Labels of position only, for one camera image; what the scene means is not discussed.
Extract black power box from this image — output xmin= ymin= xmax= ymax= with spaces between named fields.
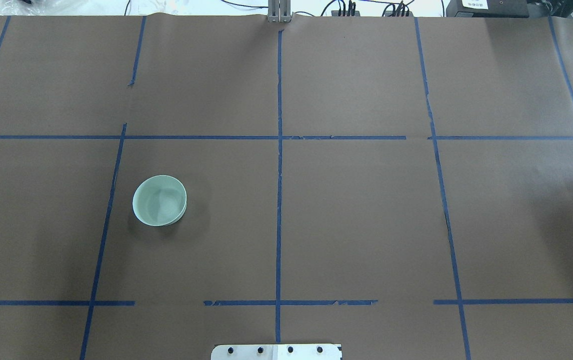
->
xmin=445 ymin=0 xmax=529 ymax=19

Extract aluminium frame post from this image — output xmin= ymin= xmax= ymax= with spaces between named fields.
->
xmin=267 ymin=0 xmax=293 ymax=23

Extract brown paper table cover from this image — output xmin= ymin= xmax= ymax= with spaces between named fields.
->
xmin=0 ymin=13 xmax=573 ymax=360

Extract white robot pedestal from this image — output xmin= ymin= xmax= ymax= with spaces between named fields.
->
xmin=210 ymin=343 xmax=343 ymax=360

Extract light green bowl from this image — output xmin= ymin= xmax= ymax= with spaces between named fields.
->
xmin=131 ymin=174 xmax=188 ymax=227

